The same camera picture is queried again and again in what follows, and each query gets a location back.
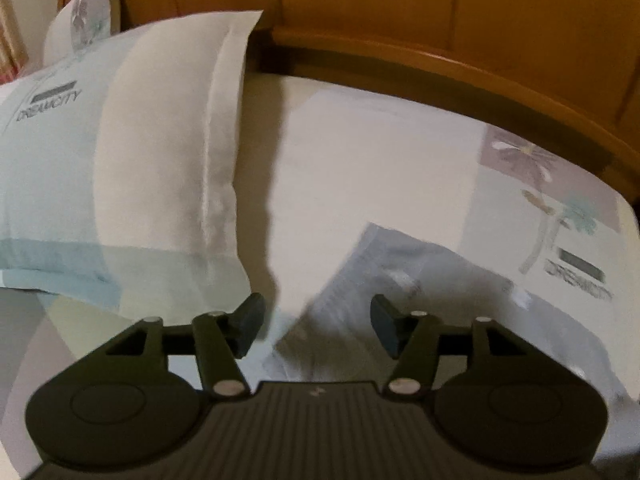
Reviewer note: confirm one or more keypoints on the orange patterned curtain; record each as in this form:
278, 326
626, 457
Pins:
10, 35

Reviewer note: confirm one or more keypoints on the grey pajama top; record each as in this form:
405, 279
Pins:
450, 285

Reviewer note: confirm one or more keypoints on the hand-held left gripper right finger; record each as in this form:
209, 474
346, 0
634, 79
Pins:
387, 327

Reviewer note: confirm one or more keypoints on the wooden headboard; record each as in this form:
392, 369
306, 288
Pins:
400, 10

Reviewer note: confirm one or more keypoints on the checked pillow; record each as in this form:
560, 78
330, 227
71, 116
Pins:
150, 160

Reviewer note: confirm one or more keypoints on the floral pillow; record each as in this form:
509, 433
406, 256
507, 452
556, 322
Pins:
82, 15

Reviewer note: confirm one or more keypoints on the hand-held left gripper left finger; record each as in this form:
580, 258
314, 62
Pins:
250, 325

